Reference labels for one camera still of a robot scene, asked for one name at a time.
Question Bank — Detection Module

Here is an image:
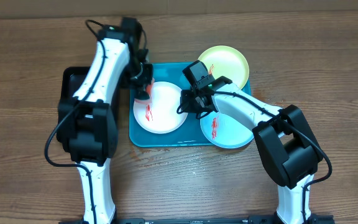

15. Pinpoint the pink cleaning sponge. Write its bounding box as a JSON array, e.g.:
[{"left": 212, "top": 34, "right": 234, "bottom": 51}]
[{"left": 134, "top": 78, "right": 155, "bottom": 105}]

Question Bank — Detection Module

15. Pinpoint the white plate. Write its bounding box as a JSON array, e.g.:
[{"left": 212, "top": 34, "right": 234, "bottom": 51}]
[{"left": 132, "top": 82, "right": 188, "bottom": 134}]

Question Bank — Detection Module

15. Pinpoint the light blue plate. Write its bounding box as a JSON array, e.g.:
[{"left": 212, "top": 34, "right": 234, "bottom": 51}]
[{"left": 200, "top": 112, "right": 254, "bottom": 149}]

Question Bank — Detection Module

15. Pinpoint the yellow plate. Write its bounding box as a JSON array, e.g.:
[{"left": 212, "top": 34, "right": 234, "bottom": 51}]
[{"left": 198, "top": 45, "right": 250, "bottom": 89}]

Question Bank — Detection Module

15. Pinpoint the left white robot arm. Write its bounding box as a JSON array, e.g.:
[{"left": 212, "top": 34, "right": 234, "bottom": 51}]
[{"left": 50, "top": 21, "right": 153, "bottom": 223}]

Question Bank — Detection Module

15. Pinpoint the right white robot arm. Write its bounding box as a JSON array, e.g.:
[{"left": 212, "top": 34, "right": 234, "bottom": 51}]
[{"left": 177, "top": 77, "right": 323, "bottom": 223}]

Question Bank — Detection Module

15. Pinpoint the black plastic tray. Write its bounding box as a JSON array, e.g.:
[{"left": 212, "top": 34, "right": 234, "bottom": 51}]
[{"left": 56, "top": 65, "right": 121, "bottom": 147}]

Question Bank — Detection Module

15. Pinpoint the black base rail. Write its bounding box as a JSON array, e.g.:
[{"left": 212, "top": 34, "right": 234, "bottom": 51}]
[{"left": 59, "top": 214, "right": 335, "bottom": 224}]

